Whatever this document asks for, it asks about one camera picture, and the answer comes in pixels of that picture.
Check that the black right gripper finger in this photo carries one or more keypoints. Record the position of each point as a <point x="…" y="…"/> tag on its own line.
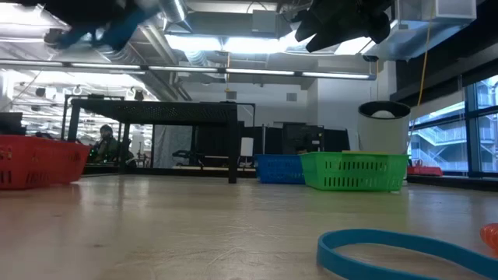
<point x="307" y="27"/>
<point x="334" y="39"/>

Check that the teal rubber band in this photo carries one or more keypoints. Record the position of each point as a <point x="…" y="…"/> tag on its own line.
<point x="120" y="31"/>

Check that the blue rubber band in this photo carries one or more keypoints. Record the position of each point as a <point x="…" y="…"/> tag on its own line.
<point x="350" y="264"/>

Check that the grey ceiling box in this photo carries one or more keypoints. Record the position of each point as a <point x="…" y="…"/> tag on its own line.
<point x="264" y="21"/>

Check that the black equipment cabinet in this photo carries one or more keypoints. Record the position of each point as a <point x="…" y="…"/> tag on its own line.
<point x="303" y="138"/>

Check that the ceiling light strip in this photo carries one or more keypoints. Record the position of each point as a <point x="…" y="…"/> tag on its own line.
<point x="175" y="68"/>

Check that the black perforated metal riser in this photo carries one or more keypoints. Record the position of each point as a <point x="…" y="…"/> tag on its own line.
<point x="155" y="113"/>

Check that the green plastic basket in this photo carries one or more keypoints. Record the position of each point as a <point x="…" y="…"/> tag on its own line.
<point x="350" y="171"/>

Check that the white paper sheet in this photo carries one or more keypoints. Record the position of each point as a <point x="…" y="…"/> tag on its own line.
<point x="247" y="147"/>

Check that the person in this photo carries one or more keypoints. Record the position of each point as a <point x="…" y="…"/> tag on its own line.
<point x="105" y="148"/>

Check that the blue plastic basket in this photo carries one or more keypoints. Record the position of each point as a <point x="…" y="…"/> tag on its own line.
<point x="278" y="169"/>

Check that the red plastic basket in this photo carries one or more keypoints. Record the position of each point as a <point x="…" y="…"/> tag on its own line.
<point x="39" y="163"/>

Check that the red storage bin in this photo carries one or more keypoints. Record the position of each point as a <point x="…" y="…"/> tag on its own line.
<point x="424" y="171"/>

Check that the grey tarp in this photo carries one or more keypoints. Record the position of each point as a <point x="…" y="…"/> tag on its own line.
<point x="173" y="145"/>

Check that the silver spiral duct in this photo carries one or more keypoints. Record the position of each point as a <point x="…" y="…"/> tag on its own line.
<point x="173" y="9"/>

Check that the white ceiling air duct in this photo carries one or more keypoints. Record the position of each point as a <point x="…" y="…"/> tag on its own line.
<point x="453" y="9"/>

